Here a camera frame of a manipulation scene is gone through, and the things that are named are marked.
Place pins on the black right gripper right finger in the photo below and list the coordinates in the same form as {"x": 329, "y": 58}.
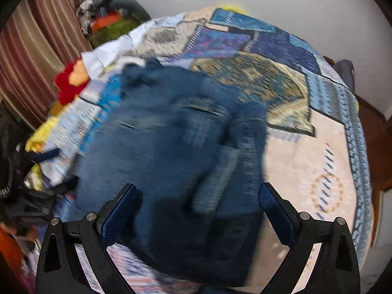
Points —
{"x": 336, "y": 269}

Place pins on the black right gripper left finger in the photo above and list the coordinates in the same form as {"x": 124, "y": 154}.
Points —
{"x": 59, "y": 269}

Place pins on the blue denim jacket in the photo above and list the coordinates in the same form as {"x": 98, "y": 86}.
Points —
{"x": 193, "y": 147}

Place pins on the orange sleeve forearm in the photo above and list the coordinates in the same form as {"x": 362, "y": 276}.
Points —
{"x": 12, "y": 253}

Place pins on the green and orange clothes pile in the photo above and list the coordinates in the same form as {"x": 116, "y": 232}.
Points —
{"x": 104, "y": 20}

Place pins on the yellow fleece garment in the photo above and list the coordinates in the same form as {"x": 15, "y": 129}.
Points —
{"x": 35, "y": 144}

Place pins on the red plush toy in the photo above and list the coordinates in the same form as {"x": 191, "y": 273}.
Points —
{"x": 71, "y": 81}

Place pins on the white shirt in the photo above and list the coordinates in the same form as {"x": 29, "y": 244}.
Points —
{"x": 97, "y": 61}

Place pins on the striped maroon curtain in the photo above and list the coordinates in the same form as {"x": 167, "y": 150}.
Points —
{"x": 39, "y": 39}

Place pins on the grey pillow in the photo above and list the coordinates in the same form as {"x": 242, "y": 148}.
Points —
{"x": 345, "y": 70}

